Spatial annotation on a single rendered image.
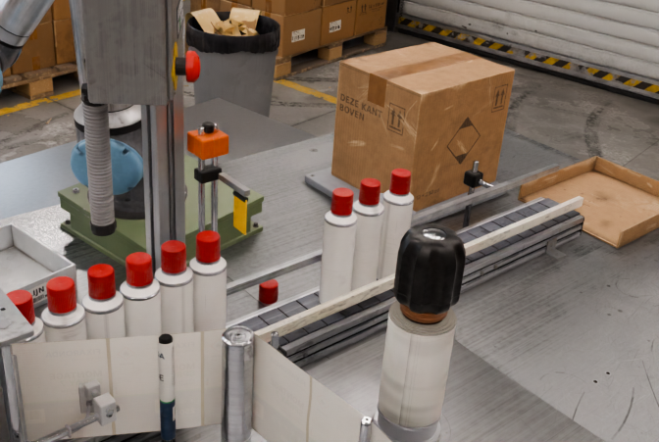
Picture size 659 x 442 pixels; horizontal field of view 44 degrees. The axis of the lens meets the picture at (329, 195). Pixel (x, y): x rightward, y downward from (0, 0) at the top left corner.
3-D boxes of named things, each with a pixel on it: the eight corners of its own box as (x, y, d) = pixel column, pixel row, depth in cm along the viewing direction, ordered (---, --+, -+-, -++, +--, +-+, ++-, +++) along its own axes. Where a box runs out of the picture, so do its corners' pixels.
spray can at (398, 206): (388, 289, 139) (401, 181, 130) (368, 275, 142) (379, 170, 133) (410, 279, 142) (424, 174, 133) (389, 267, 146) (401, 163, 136)
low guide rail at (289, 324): (100, 416, 105) (99, 404, 104) (96, 411, 106) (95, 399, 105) (582, 206, 169) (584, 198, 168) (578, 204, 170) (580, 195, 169)
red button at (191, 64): (173, 55, 96) (199, 56, 96) (176, 46, 100) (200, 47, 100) (174, 86, 98) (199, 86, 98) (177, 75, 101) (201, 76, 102)
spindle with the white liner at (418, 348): (406, 461, 104) (435, 261, 90) (360, 420, 110) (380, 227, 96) (453, 431, 109) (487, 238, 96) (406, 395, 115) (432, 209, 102)
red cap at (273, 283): (254, 299, 142) (255, 283, 141) (265, 290, 145) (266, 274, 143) (271, 306, 141) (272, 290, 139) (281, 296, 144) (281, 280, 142)
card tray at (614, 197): (617, 248, 167) (622, 231, 166) (517, 199, 185) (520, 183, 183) (690, 211, 185) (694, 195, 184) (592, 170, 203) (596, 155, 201)
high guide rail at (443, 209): (73, 353, 108) (72, 345, 107) (69, 349, 108) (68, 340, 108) (558, 171, 172) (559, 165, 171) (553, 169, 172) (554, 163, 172)
